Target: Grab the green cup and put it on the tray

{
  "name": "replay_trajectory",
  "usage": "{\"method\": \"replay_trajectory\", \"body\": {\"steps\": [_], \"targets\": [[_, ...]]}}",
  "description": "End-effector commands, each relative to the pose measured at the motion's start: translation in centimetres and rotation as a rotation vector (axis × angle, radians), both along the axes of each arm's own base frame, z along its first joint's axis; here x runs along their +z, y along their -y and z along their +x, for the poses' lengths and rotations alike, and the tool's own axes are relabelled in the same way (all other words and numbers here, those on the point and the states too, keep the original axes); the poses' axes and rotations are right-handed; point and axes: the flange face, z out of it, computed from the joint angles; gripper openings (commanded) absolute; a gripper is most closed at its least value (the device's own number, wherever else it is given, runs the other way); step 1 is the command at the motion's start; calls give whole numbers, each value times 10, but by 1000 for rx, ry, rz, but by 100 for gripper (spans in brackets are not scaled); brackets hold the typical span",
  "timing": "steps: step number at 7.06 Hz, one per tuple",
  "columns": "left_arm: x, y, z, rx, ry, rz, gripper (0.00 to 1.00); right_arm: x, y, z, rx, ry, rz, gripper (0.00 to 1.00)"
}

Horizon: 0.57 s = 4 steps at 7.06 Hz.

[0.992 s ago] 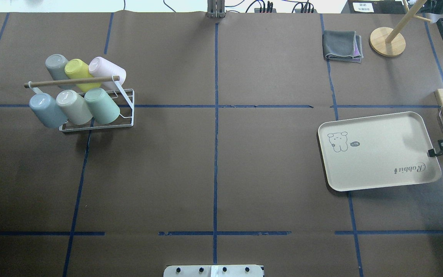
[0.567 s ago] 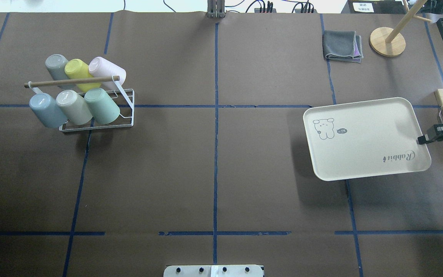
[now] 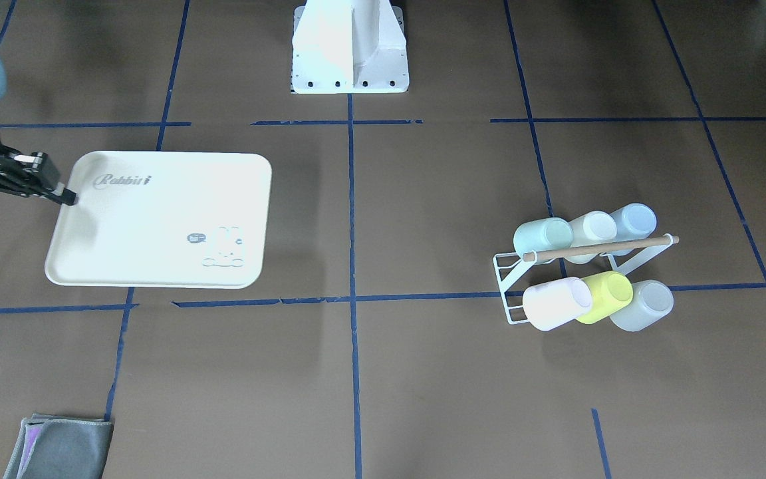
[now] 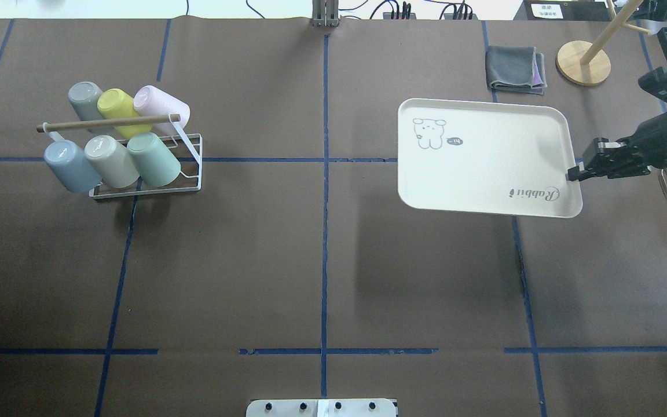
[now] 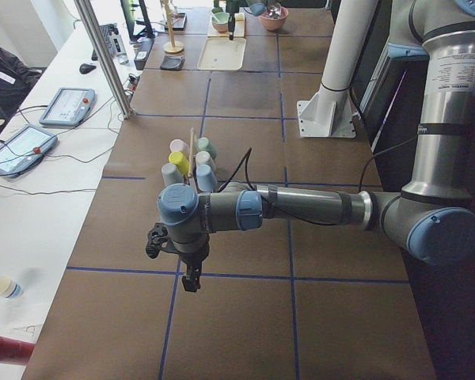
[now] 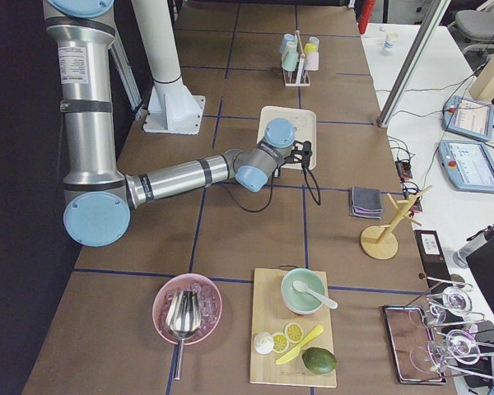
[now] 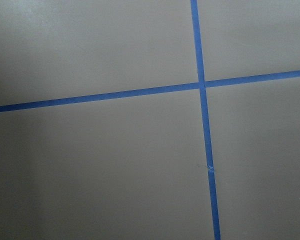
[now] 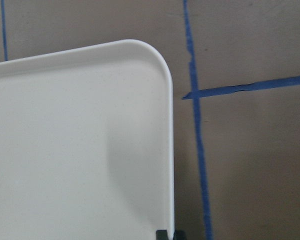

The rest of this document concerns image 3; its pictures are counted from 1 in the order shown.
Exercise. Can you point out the wooden rack handle rod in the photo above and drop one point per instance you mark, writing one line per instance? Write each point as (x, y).
(599, 248)

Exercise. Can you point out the grey folded cloth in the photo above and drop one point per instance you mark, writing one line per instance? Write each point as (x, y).
(52, 446)

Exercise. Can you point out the yellow cup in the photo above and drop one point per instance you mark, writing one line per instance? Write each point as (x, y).
(611, 291)

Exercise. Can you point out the white wire cup rack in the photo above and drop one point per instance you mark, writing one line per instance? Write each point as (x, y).
(510, 271)

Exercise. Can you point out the pink cup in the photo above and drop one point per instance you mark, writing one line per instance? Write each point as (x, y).
(555, 303)

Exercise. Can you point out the blue cup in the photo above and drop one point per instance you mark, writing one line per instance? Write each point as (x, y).
(634, 221)

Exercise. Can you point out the cream rabbit tray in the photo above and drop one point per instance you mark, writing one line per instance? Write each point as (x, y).
(163, 219)

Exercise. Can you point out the cream cup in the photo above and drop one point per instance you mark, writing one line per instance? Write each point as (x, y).
(593, 228)

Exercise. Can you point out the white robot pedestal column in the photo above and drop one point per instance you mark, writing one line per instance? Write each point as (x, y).
(349, 47)

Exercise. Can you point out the grey cup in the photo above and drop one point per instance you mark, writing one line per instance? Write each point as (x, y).
(651, 301)

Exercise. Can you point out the green cup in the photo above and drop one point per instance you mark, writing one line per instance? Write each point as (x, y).
(542, 235)

